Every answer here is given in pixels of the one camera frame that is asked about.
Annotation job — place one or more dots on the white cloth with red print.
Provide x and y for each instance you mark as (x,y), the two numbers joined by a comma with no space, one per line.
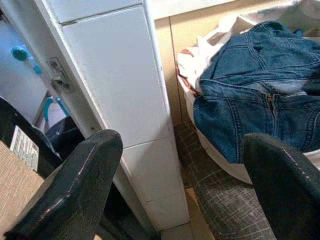
(200,60)

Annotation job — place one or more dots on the teal round wall hook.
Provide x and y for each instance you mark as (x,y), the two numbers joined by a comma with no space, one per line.
(19,53)

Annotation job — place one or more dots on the small teal wall hook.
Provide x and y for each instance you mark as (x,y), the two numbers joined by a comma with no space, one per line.
(37,69)

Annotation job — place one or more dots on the blue denim jeans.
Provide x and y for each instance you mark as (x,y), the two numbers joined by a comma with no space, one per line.
(260,100)

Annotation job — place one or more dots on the teal hanger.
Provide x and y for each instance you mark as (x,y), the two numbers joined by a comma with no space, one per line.
(53,107)

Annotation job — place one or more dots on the dark grey checked floor mat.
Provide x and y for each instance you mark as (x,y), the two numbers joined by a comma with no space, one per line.
(225,200)

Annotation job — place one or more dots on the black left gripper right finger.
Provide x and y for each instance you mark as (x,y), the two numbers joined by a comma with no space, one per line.
(287,190)

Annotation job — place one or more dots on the white laundry basket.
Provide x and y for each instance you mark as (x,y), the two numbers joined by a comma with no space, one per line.
(220,155)

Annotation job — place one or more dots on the metal door strike plate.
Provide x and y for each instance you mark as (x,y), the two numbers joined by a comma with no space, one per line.
(58,73)

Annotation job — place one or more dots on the black bin with label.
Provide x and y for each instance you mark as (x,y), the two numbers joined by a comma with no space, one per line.
(32,142)

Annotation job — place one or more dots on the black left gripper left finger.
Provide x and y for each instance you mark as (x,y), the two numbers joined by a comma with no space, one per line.
(72,185)

